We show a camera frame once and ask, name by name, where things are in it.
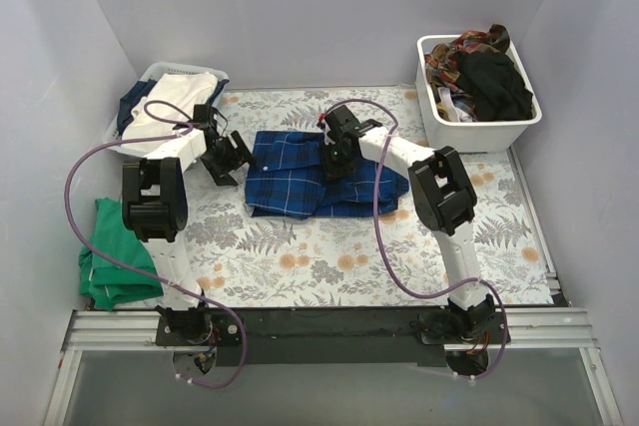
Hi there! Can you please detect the white slotted laundry basket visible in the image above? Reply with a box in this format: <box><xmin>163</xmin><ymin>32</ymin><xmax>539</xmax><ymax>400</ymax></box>
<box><xmin>103</xmin><ymin>62</ymin><xmax>230</xmax><ymax>157</ymax></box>

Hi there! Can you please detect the aluminium rail frame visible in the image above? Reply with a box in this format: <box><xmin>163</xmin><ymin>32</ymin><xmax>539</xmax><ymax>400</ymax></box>
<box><xmin>46</xmin><ymin>304</ymin><xmax>623</xmax><ymax>425</ymax></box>

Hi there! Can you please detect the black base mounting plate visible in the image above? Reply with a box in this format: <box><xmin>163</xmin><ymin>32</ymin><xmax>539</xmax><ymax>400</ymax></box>
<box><xmin>155</xmin><ymin>307</ymin><xmax>510</xmax><ymax>369</ymax></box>

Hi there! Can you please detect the brown plaid crumpled shirt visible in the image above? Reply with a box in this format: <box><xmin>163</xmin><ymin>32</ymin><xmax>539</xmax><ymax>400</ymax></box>
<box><xmin>424</xmin><ymin>24</ymin><xmax>510</xmax><ymax>97</ymax></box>

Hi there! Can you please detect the folded white shirt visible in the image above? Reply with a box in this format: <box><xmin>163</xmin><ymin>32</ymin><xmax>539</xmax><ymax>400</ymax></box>
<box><xmin>120</xmin><ymin>71</ymin><xmax>219</xmax><ymax>156</ymax></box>

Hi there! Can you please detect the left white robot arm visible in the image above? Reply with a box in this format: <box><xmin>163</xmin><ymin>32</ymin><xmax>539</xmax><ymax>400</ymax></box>
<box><xmin>123</xmin><ymin>104</ymin><xmax>255</xmax><ymax>346</ymax></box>

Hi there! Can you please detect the folded navy shirt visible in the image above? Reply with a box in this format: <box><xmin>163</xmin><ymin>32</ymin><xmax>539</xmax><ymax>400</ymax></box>
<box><xmin>116</xmin><ymin>77</ymin><xmax>230</xmax><ymax>154</ymax></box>

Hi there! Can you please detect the blue plaid long sleeve shirt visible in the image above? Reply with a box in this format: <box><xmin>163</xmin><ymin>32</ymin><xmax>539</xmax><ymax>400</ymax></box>
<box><xmin>244</xmin><ymin>130</ymin><xmax>411</xmax><ymax>220</ymax></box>

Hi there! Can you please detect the white plastic bin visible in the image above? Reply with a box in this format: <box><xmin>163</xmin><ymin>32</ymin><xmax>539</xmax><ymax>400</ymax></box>
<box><xmin>415</xmin><ymin>34</ymin><xmax>542</xmax><ymax>154</ymax></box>

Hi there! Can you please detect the folded green shirt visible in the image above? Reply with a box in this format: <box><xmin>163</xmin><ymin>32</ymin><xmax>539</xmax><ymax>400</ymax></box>
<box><xmin>78</xmin><ymin>198</ymin><xmax>164</xmax><ymax>310</ymax></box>

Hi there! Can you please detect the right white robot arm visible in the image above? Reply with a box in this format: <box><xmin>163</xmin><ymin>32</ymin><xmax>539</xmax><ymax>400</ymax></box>
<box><xmin>318</xmin><ymin>99</ymin><xmax>499</xmax><ymax>344</ymax></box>

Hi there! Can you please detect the white crumpled garment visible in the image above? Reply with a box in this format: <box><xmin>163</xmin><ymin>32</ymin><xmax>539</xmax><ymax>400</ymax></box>
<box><xmin>437</xmin><ymin>87</ymin><xmax>475</xmax><ymax>123</ymax></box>

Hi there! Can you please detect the black crumpled shirt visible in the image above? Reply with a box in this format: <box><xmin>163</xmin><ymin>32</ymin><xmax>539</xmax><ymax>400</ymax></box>
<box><xmin>455</xmin><ymin>51</ymin><xmax>533</xmax><ymax>122</ymax></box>

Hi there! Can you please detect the floral patterned table mat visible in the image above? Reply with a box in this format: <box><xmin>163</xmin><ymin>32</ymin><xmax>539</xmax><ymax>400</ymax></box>
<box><xmin>185</xmin><ymin>86</ymin><xmax>552</xmax><ymax>308</ymax></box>

